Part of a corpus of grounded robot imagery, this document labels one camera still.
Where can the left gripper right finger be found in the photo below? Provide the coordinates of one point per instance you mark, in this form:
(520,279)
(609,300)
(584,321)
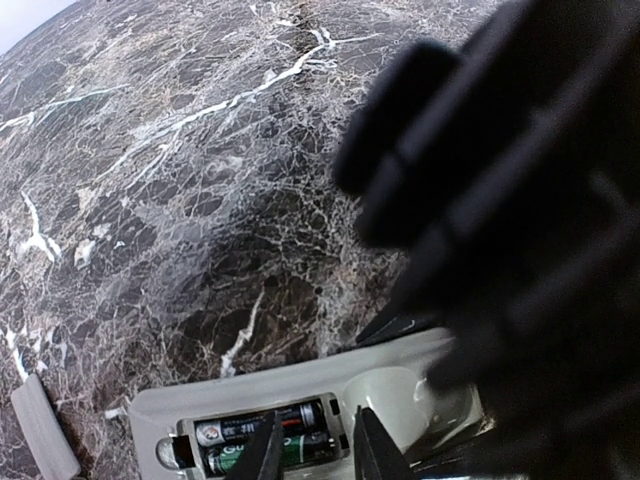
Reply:
(376,456)

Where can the dark blue orange AAA battery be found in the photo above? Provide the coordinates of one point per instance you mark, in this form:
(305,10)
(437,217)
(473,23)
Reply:
(295,419)

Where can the white universal remote control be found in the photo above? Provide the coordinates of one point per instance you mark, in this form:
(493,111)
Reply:
(389,378)

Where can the green AAA battery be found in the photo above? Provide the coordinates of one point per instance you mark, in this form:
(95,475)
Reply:
(297,450)

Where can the grey battery compartment cover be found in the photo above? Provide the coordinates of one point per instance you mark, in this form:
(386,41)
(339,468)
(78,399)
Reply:
(45,438)

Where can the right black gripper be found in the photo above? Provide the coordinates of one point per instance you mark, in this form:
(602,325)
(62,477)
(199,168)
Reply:
(509,171)

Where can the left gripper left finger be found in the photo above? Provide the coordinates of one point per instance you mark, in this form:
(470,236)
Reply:
(261,458)

